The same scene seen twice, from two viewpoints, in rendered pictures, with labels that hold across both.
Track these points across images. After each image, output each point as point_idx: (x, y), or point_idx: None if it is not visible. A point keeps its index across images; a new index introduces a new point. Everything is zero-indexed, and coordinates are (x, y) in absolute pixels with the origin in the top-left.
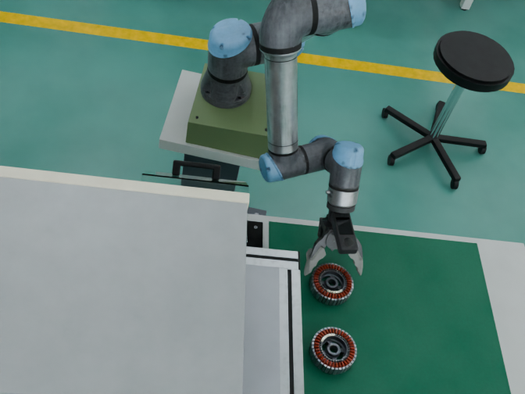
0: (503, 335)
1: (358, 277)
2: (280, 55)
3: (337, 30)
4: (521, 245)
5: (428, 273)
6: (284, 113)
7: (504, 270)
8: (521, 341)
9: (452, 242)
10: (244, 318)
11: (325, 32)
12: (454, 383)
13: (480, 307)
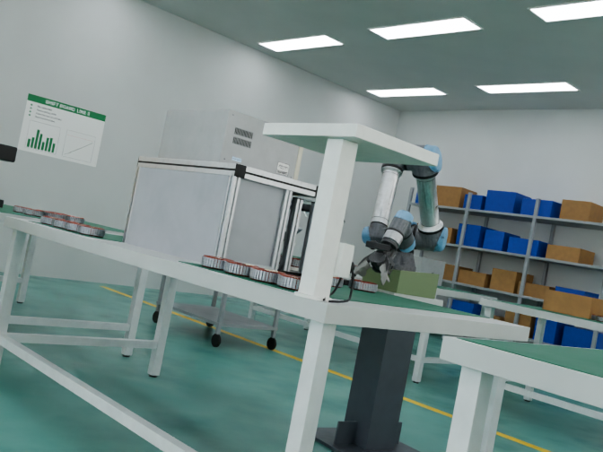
0: (446, 313)
1: (385, 295)
2: (385, 166)
3: (419, 165)
4: (526, 326)
5: (432, 306)
6: (380, 197)
7: (493, 320)
8: (456, 316)
9: (470, 313)
10: (259, 119)
11: (416, 169)
12: (381, 299)
13: (448, 311)
